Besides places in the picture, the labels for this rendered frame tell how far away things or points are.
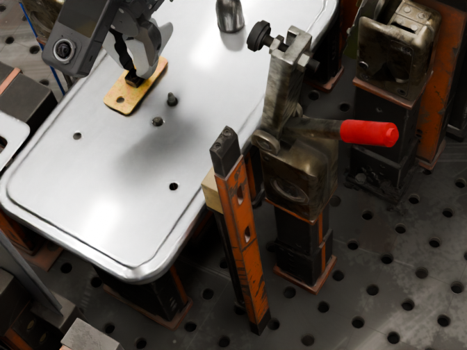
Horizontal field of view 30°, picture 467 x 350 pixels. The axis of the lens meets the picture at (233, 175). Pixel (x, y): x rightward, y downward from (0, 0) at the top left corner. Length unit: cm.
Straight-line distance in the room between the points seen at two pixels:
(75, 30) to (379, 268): 56
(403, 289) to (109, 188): 45
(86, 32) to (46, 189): 20
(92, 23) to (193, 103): 19
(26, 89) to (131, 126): 15
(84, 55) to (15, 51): 62
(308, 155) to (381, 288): 36
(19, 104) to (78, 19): 23
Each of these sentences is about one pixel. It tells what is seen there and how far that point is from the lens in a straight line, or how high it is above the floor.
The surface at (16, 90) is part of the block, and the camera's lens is 107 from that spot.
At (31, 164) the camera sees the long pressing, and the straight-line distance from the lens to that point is 99.
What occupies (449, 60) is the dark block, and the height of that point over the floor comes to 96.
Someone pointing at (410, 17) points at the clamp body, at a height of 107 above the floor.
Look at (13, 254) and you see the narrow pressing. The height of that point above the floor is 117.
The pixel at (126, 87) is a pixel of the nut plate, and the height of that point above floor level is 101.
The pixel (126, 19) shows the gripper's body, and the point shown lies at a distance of 89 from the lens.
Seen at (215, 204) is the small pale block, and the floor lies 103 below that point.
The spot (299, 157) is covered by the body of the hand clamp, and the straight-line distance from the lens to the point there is 88.
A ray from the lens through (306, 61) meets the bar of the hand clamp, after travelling 75.
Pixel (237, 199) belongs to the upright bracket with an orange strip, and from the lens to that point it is 81.
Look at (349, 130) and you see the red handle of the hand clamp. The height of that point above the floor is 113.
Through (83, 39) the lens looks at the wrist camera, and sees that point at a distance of 86.
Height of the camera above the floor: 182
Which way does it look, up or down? 62 degrees down
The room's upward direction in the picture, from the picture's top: 11 degrees counter-clockwise
